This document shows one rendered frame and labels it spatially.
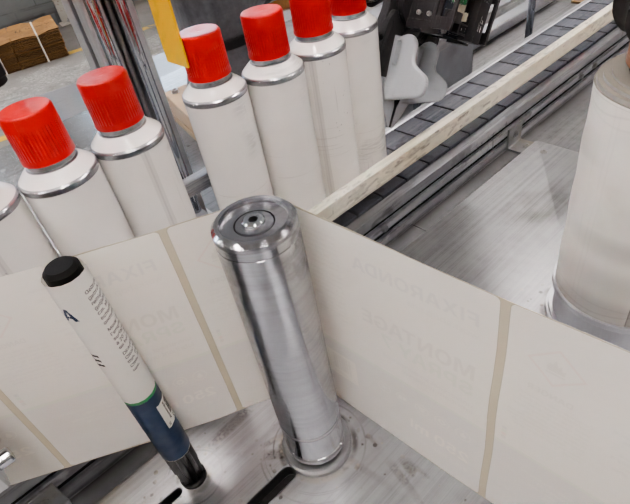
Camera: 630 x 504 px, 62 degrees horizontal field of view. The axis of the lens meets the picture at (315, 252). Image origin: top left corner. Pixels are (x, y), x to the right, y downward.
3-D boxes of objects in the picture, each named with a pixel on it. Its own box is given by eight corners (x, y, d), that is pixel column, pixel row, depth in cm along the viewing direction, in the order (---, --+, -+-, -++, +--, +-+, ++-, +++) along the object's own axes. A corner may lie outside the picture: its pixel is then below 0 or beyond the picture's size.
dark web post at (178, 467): (190, 496, 33) (46, 286, 21) (176, 477, 34) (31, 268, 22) (212, 476, 34) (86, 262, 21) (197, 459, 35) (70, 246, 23)
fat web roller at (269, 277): (316, 493, 32) (242, 270, 20) (269, 446, 35) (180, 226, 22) (366, 441, 34) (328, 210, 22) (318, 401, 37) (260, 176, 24)
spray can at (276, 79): (295, 246, 50) (244, 26, 37) (270, 221, 54) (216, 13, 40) (340, 223, 52) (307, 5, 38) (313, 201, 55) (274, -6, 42)
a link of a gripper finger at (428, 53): (422, 138, 53) (450, 43, 50) (378, 124, 57) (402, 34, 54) (438, 140, 55) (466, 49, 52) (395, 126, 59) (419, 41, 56)
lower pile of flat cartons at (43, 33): (-15, 81, 392) (-31, 53, 378) (-17, 63, 430) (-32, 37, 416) (71, 55, 410) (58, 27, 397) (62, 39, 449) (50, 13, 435)
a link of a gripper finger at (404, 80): (405, 136, 51) (433, 36, 48) (360, 121, 55) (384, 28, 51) (422, 138, 53) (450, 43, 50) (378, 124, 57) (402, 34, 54)
